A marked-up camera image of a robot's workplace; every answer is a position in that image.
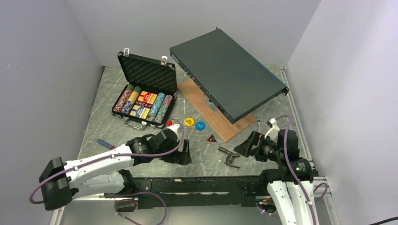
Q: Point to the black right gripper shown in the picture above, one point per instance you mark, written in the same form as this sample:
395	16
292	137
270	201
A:
245	147

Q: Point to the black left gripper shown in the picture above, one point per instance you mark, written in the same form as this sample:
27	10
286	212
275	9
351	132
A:
179	157

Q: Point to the red triangular token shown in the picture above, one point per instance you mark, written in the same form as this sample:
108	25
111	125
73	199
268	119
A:
212	139

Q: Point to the blue round button chip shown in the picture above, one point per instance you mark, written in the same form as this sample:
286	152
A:
200	125

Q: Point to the yellow round button chip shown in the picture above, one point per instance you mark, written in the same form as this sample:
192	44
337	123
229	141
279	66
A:
189	122

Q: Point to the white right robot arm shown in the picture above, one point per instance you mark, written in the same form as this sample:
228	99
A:
291	185

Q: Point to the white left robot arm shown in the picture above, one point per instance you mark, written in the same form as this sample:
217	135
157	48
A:
63	181

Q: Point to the small silver wrench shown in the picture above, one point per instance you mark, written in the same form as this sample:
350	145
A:
258	126

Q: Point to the metal clamp tool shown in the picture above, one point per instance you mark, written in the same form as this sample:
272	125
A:
230	156

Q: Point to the wooden board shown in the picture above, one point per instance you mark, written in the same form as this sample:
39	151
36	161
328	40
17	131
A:
211	113

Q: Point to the purple green chip row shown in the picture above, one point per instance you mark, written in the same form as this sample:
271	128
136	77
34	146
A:
163	109

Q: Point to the teal poker chip row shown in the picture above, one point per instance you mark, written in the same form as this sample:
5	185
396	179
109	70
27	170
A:
156	106

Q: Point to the lower playing card deck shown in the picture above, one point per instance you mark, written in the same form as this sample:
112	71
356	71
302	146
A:
139	111

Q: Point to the playing card deck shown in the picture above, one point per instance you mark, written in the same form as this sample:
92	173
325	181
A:
139	111
147	97

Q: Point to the dark rack server unit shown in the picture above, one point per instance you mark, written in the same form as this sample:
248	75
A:
232	79

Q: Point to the upper playing card deck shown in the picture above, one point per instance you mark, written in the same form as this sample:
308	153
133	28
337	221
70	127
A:
147	97

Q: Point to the black poker chip case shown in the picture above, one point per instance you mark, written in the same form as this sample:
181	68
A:
156	76

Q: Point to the yellow blue chip row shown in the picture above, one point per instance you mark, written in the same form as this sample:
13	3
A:
131	100

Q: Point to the blue red screwdriver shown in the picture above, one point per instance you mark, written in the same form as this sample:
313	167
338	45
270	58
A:
105	144

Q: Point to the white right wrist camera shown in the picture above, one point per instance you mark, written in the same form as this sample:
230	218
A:
273	130

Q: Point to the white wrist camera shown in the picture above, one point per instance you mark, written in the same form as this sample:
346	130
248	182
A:
273	130
175	127

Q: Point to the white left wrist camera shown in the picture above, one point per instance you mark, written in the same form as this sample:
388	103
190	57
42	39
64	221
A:
175	127

